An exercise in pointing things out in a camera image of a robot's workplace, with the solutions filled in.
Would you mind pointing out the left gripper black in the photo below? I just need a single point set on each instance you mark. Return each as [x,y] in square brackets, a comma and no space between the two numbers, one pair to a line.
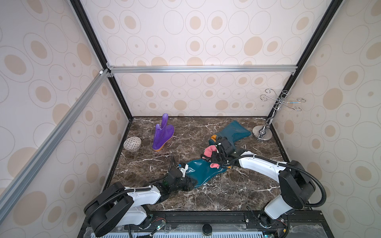
[189,185]

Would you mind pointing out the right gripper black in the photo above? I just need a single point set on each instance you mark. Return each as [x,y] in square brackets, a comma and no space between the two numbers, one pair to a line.
[221,153]

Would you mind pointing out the pink cloth black trim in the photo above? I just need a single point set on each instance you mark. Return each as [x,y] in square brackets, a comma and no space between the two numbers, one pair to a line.
[207,155]

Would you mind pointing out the teal rubber boot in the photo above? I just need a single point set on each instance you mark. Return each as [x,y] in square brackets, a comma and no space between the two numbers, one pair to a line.
[201,171]
[233,132]

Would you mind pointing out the purple rubber boot yellow sole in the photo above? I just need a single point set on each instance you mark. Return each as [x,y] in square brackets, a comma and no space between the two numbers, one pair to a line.
[163,133]

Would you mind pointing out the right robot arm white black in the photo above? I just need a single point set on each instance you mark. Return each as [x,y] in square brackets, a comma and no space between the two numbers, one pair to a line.
[298,188]

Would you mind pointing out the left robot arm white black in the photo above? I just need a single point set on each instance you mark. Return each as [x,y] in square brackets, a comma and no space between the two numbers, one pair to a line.
[119,205]

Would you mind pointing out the chrome hook stand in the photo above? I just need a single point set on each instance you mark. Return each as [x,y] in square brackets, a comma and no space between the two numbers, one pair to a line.
[264,133]

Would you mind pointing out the patterned white bowl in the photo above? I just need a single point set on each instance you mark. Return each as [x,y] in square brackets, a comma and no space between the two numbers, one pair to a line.
[132,144]

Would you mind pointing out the horizontal aluminium bar back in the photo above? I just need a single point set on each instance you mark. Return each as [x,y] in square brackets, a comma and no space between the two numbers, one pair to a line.
[203,69]

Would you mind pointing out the diagonal aluminium bar left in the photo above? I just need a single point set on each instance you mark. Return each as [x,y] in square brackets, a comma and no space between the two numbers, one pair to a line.
[39,158]

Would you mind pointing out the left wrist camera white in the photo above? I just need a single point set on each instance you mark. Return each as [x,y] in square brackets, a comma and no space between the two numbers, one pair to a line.
[183,169]

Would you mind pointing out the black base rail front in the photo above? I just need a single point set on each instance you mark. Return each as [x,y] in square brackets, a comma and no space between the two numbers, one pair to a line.
[226,224]

